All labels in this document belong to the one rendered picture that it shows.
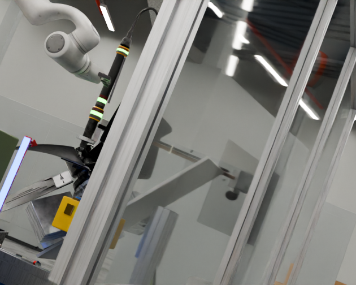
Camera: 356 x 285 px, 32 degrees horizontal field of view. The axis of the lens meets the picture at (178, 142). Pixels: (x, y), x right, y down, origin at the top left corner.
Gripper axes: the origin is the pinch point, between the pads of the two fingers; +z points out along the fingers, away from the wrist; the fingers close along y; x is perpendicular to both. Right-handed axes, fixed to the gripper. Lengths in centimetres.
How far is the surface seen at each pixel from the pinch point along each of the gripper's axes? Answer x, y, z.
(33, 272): -63, 20, -27
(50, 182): -39.1, -9.0, 14.7
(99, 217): -39, 73, -120
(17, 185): -69, -396, 627
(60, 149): -27.7, 4.1, -11.1
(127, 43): 17.6, 1.0, 9.0
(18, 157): -35.1, -0.1, -25.1
